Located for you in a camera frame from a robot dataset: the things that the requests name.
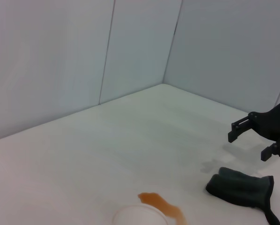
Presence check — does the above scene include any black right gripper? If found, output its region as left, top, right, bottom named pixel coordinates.
left=228, top=97, right=280, bottom=162

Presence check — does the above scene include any dark blue rag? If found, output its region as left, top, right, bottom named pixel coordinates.
left=205, top=166, right=280, bottom=225

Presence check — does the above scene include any white paper cup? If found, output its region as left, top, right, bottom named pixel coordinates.
left=111, top=203, right=170, bottom=225

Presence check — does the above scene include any brown water stain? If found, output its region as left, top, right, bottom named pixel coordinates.
left=137, top=192, right=187, bottom=225

